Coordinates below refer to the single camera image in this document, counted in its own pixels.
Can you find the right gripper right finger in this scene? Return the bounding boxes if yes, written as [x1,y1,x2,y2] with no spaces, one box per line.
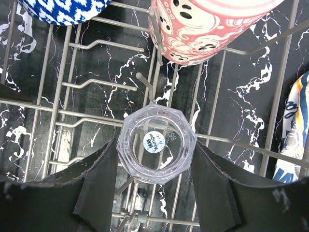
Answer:
[191,143,309,232]

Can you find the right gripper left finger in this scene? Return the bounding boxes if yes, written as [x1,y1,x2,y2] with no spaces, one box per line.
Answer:
[0,138,118,232]

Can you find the pink skull pattern mug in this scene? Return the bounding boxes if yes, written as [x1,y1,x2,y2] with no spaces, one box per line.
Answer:
[149,0,282,65]

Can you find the red patterned bowl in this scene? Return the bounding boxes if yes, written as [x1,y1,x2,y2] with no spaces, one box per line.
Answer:
[19,0,111,26]

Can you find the grey wire dish rack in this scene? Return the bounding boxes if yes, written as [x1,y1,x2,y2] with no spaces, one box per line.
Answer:
[0,0,309,232]

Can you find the clear drinking glass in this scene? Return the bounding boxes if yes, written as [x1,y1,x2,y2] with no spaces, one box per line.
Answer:
[116,104,197,185]

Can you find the white printed t-shirt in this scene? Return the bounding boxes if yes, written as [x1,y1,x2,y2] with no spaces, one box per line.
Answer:
[272,72,309,183]

